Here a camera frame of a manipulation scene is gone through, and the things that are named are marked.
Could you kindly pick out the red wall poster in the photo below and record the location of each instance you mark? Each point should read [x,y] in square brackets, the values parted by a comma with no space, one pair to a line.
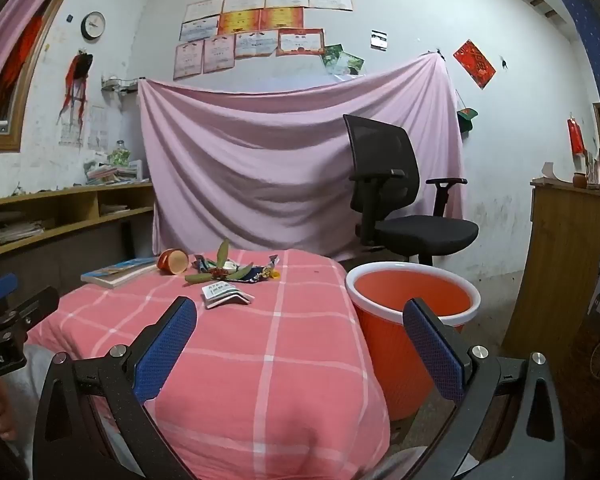
[475,62]

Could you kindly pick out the large stack of papers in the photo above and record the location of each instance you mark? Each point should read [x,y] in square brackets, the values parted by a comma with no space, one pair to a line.
[20,232]

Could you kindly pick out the orange plastic bucket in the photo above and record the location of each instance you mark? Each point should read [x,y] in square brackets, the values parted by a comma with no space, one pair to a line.
[380,330]

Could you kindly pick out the wooden shelf desk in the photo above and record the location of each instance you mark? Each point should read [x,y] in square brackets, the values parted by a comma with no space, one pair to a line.
[75,225]

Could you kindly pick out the round wall clock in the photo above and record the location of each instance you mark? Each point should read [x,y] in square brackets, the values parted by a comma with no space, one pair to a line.
[93,25]

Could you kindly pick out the orange paper cup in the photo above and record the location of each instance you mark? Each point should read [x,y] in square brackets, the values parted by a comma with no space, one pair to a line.
[172,261]

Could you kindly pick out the small white wrapper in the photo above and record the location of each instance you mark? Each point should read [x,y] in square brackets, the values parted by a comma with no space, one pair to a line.
[231,265]

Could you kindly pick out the small stack of papers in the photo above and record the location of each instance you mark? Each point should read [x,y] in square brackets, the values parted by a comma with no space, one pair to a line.
[114,209]

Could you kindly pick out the glass jar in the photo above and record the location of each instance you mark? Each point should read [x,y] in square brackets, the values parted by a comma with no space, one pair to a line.
[120,155]

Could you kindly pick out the green hanging cap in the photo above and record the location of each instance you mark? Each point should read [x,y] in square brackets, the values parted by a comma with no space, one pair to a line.
[467,117]

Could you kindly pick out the small brown pot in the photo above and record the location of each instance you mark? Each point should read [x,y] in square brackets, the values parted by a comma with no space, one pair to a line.
[580,180]

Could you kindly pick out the white wall calendar sheet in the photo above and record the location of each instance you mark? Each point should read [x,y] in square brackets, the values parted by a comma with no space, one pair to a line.
[98,130]
[71,130]

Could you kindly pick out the pink curtain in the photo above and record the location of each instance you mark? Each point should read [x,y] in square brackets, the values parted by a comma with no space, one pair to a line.
[20,5]

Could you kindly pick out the pink plaid tablecloth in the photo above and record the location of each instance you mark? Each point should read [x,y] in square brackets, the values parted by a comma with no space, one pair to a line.
[280,360]

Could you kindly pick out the group of wall certificates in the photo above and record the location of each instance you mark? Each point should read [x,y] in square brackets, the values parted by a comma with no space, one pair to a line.
[245,25]

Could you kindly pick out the blue cover book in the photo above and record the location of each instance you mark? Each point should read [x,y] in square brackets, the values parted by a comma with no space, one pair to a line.
[115,272]

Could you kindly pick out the dark snack wrapper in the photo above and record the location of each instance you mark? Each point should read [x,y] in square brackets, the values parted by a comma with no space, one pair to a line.
[202,261]

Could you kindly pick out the black white wall sticker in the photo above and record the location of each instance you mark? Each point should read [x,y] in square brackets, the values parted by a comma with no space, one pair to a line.
[378,40]

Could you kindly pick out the white curved ornament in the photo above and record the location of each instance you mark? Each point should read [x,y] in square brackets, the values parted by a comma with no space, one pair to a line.
[550,171]

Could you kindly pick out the green wall photo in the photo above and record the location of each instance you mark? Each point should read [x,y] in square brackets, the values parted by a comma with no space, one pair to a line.
[330,54]
[352,65]

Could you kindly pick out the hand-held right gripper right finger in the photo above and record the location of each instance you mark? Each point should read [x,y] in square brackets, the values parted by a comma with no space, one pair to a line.
[435,355]

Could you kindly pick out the pink hanging sheet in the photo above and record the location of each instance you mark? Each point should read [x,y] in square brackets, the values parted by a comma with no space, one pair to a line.
[260,160]

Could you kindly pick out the green leaf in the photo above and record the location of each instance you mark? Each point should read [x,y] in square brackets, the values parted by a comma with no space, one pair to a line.
[197,277]
[223,252]

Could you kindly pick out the person's left hand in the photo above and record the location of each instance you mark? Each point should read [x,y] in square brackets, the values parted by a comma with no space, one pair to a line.
[2,410]

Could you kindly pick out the red window cloth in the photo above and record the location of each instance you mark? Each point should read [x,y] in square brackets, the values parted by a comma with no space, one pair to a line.
[17,60]

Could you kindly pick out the stack of books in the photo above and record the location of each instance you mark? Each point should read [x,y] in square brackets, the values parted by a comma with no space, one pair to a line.
[115,174]

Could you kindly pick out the silver yellow wrapper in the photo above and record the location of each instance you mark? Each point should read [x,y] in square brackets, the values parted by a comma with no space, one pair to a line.
[271,271]

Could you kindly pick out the blue snack wrapper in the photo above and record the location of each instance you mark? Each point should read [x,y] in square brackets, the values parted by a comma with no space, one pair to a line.
[245,275]

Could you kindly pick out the blue printed curtain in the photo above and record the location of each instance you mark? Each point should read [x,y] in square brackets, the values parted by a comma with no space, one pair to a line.
[595,35]

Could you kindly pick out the red hanging ornament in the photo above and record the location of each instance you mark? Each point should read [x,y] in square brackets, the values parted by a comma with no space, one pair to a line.
[576,137]

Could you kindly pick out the black office chair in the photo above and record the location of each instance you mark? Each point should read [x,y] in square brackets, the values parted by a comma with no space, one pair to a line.
[410,230]

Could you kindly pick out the white printed sachet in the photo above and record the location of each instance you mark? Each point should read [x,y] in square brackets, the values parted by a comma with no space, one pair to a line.
[217,296]

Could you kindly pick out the red tassel wall ornament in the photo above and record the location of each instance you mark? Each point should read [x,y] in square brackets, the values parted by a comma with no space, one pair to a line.
[79,72]

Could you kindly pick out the wooden window frame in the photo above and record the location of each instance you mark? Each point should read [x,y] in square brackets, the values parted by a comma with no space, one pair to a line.
[27,85]

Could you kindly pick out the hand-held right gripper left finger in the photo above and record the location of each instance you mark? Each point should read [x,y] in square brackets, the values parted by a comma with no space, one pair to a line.
[165,350]

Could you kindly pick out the wooden cabinet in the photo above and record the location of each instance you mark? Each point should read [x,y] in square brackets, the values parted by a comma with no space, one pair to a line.
[555,260]

